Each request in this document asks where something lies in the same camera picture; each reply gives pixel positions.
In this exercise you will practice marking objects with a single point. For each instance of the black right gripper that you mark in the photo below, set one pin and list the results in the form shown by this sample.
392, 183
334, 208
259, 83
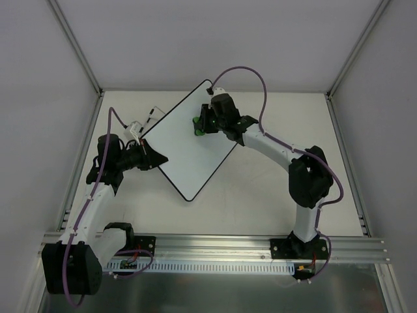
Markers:
206, 119

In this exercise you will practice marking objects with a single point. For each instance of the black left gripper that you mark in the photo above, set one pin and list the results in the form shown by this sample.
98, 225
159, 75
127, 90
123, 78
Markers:
144, 157

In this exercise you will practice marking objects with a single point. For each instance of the green whiteboard eraser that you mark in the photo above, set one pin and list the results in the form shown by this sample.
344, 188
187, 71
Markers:
198, 126

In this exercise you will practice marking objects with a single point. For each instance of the white whiteboard black frame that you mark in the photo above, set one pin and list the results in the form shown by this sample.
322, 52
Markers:
192, 160

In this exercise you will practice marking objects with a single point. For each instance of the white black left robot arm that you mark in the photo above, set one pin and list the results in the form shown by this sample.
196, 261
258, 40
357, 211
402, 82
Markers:
74, 264

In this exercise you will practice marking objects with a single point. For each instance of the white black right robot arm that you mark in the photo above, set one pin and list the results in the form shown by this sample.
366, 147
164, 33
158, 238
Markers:
308, 177

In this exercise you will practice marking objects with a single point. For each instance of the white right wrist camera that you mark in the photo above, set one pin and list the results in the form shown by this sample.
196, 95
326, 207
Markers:
216, 90

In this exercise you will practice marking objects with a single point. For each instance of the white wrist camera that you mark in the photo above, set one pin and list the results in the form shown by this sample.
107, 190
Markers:
216, 90
133, 131

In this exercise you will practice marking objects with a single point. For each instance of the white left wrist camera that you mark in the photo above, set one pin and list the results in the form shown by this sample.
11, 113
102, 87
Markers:
133, 131

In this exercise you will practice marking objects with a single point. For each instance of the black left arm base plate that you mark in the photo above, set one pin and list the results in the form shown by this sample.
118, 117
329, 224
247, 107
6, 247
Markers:
145, 243

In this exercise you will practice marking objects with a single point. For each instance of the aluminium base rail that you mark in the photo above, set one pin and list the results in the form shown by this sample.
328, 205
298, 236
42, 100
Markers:
257, 248

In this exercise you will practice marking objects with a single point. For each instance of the white slotted cable duct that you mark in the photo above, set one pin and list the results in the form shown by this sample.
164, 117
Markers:
206, 267

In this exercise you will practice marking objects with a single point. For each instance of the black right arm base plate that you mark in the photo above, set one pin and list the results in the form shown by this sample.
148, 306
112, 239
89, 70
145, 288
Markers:
293, 249

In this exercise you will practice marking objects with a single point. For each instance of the aluminium frame post left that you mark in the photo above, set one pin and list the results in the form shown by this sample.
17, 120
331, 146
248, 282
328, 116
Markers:
63, 23

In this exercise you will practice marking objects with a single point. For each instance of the aluminium frame post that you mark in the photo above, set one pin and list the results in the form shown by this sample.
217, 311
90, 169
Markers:
372, 22
63, 23

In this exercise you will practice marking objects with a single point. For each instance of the aluminium frame post right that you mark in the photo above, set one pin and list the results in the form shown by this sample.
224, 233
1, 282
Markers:
372, 22

